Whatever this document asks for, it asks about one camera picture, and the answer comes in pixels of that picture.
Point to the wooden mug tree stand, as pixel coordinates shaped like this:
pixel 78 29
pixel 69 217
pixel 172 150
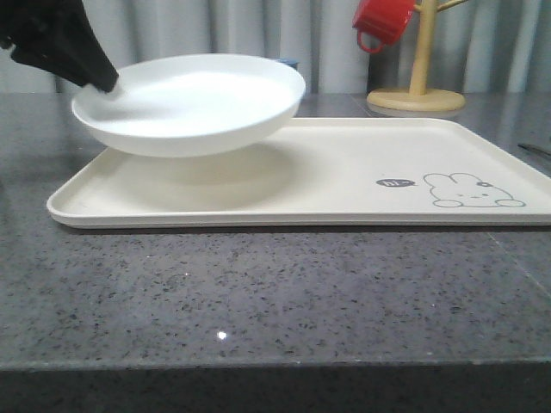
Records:
pixel 418 97

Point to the cream rabbit print tray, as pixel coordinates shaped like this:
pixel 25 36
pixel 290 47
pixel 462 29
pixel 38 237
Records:
pixel 315 171

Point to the red mug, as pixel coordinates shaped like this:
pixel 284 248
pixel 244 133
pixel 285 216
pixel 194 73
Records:
pixel 384 20

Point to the blue mug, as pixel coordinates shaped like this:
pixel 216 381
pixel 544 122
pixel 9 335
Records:
pixel 289 62

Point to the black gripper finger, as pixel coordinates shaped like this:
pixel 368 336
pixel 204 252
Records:
pixel 56 36

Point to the white round plate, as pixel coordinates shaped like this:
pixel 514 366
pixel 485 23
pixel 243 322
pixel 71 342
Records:
pixel 192 105

